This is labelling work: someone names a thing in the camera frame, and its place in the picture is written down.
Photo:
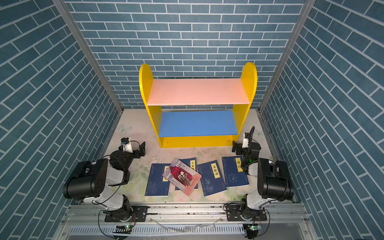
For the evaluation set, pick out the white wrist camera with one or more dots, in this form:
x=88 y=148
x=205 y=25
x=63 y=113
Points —
x=246 y=140
x=126 y=145

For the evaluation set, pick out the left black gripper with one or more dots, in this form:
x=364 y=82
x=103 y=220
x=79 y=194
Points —
x=137 y=150

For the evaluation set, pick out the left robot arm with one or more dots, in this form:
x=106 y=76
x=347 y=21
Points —
x=92 y=182

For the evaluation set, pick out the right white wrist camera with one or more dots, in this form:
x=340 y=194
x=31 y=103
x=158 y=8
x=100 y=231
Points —
x=246 y=140

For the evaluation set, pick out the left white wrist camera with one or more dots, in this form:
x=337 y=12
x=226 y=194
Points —
x=126 y=145

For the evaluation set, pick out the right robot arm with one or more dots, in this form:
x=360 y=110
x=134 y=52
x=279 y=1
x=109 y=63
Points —
x=273 y=182

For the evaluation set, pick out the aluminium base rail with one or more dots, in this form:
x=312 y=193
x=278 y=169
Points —
x=189 y=221

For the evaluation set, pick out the Hamlet picture book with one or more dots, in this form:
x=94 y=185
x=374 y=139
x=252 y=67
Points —
x=182 y=176

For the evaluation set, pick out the navy book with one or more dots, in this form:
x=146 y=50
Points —
x=157 y=185
x=212 y=179
x=190 y=162
x=233 y=172

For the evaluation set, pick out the yellow pink blue bookshelf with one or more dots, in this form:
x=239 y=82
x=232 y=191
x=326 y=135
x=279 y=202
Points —
x=194 y=129

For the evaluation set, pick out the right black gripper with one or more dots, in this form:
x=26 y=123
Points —
x=250 y=142

